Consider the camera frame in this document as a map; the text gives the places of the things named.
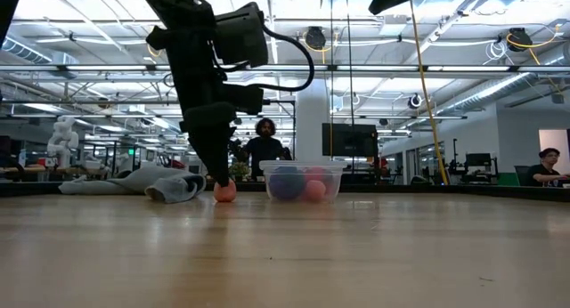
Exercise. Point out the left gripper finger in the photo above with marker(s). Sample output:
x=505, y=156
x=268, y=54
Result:
x=214, y=134

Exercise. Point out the purple toy blackberry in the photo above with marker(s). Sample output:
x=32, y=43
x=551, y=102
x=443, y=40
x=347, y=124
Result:
x=285, y=185

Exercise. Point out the clear plastic tupperware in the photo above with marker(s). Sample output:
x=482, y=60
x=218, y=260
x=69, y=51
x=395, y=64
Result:
x=338, y=183

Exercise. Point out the small potted plant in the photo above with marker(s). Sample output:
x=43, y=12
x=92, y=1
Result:
x=239, y=171

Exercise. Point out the person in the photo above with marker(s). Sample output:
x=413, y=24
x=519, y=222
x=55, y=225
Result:
x=541, y=172
x=263, y=150

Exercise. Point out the grey cloth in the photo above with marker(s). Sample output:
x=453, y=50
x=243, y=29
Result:
x=133, y=179

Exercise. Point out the white column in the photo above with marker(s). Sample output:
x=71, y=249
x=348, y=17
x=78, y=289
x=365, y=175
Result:
x=309, y=121

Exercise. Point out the black monitor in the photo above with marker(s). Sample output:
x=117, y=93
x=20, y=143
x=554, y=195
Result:
x=352, y=141

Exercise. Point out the white robot figure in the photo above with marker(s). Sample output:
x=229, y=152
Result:
x=62, y=141

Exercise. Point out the black workstation with monitor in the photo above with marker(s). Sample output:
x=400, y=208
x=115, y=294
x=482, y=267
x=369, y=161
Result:
x=477, y=160

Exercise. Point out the green board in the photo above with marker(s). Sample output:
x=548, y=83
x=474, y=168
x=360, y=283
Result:
x=507, y=180

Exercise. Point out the black office chair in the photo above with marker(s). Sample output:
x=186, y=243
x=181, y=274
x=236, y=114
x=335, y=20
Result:
x=522, y=175

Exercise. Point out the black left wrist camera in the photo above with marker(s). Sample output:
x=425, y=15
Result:
x=242, y=34

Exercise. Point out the black table frame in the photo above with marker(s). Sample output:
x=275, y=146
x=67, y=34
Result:
x=392, y=188

